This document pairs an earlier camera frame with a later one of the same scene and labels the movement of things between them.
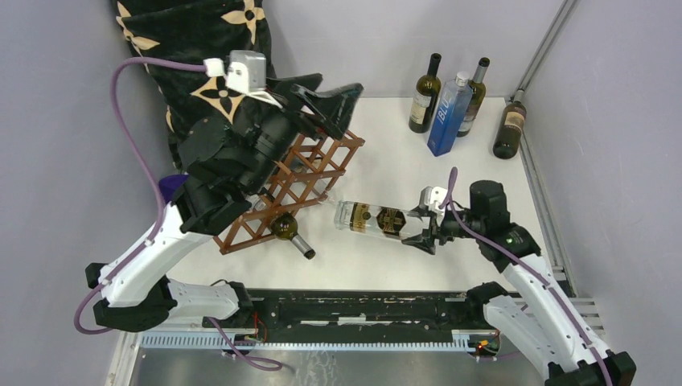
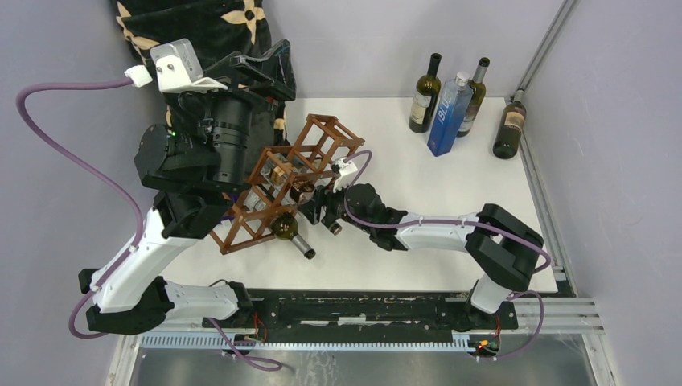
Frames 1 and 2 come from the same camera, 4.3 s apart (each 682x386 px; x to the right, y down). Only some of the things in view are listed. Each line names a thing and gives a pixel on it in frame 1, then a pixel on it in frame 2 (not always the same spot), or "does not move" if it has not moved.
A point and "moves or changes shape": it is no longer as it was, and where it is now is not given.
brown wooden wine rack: (301, 178) does not move
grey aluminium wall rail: (567, 9) does not move
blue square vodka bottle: (452, 109) does not move
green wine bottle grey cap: (478, 85) does not move
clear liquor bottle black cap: (375, 219) moves or changes shape
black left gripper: (334, 108) -> (277, 64)
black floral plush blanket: (186, 30) does not move
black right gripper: (417, 240) -> (329, 198)
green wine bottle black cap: (425, 103) does not move
